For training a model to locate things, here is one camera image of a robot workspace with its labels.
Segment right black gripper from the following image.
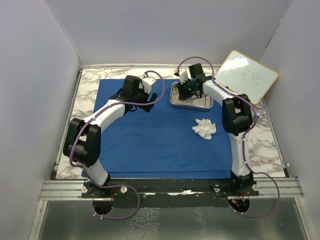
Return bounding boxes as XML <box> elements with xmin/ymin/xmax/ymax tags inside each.
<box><xmin>176</xmin><ymin>78</ymin><xmax>196</xmax><ymax>101</ymax></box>

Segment stainless steel instrument tray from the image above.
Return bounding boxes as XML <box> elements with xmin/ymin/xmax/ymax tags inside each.
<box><xmin>169</xmin><ymin>82</ymin><xmax>214</xmax><ymax>112</ymax></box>

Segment blue surgical drape cloth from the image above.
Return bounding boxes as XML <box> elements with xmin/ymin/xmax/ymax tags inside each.
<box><xmin>99</xmin><ymin>79</ymin><xmax>232</xmax><ymax>179</ymax></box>

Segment white gauze pieces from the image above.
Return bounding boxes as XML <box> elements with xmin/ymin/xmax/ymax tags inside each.
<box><xmin>192</xmin><ymin>119</ymin><xmax>217</xmax><ymax>140</ymax></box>

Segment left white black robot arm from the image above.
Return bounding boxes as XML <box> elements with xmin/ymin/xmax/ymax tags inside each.
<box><xmin>62</xmin><ymin>73</ymin><xmax>158</xmax><ymax>198</ymax></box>

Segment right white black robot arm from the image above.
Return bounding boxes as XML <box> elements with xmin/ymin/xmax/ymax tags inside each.
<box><xmin>174</xmin><ymin>63</ymin><xmax>253</xmax><ymax>196</ymax></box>

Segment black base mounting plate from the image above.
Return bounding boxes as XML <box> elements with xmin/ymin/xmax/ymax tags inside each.
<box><xmin>81</xmin><ymin>178</ymin><xmax>259</xmax><ymax>209</ymax></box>

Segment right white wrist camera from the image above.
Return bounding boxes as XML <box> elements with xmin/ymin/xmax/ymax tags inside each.
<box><xmin>178</xmin><ymin>69</ymin><xmax>191</xmax><ymax>85</ymax></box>

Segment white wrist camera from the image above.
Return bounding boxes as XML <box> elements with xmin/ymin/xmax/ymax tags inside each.
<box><xmin>178</xmin><ymin>69</ymin><xmax>191</xmax><ymax>85</ymax></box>
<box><xmin>139</xmin><ymin>76</ymin><xmax>157</xmax><ymax>94</ymax></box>

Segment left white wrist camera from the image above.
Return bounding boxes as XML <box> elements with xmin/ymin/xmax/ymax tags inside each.
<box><xmin>139</xmin><ymin>76</ymin><xmax>157</xmax><ymax>94</ymax></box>

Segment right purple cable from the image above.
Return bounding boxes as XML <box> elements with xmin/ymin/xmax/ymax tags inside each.
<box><xmin>174</xmin><ymin>56</ymin><xmax>281</xmax><ymax>220</ymax></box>

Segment purple cable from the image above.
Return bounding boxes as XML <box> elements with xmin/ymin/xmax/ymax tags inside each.
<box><xmin>174</xmin><ymin>56</ymin><xmax>281</xmax><ymax>220</ymax></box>
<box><xmin>68</xmin><ymin>70</ymin><xmax>166</xmax><ymax>221</ymax></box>

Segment small whiteboard with wooden frame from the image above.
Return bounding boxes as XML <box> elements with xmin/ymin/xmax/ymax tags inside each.
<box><xmin>215</xmin><ymin>50</ymin><xmax>279</xmax><ymax>105</ymax></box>

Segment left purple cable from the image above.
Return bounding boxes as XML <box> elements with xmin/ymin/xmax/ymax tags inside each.
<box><xmin>68</xmin><ymin>70</ymin><xmax>166</xmax><ymax>221</ymax></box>

